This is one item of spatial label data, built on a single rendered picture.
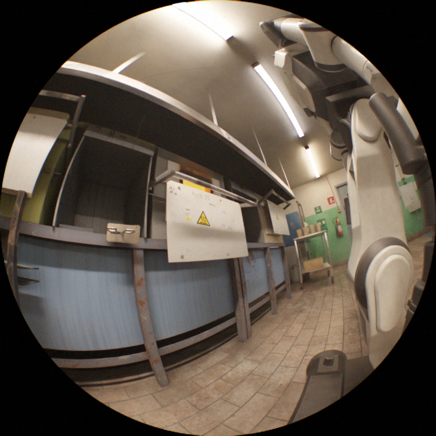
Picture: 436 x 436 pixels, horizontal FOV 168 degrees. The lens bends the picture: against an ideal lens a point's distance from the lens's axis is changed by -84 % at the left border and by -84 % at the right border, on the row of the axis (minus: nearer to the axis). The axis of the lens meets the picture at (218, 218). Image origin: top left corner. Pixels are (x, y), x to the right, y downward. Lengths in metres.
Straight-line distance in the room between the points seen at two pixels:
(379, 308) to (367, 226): 0.15
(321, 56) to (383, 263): 0.41
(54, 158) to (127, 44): 1.34
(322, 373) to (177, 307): 0.78
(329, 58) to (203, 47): 1.50
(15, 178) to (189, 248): 0.86
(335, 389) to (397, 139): 0.64
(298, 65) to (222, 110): 1.65
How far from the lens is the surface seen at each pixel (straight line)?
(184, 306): 0.93
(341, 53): 0.35
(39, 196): 0.82
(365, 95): 0.52
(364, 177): 0.35
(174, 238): 0.67
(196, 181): 0.71
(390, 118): 0.21
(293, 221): 3.51
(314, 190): 4.60
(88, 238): 0.71
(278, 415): 0.81
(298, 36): 0.50
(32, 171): 0.75
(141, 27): 1.85
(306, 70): 0.55
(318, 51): 0.40
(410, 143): 0.20
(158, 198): 0.85
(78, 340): 0.86
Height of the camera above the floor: 0.71
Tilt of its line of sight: 17 degrees up
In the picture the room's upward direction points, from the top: 7 degrees counter-clockwise
